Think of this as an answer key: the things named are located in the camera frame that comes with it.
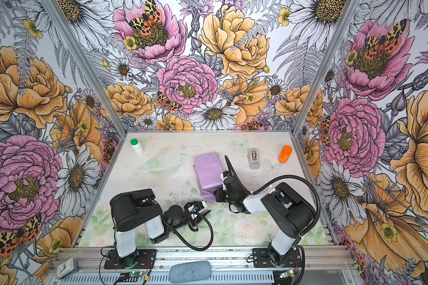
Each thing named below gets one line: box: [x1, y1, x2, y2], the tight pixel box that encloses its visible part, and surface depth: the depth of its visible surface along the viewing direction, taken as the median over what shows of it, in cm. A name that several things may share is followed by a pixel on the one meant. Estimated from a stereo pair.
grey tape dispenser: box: [247, 147, 260, 170], surface depth 107 cm
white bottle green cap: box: [130, 138, 145, 155], surface depth 107 cm
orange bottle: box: [278, 144, 293, 164], surface depth 104 cm
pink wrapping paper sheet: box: [193, 153, 225, 205], surface depth 94 cm
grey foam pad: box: [169, 260, 212, 284], surface depth 70 cm
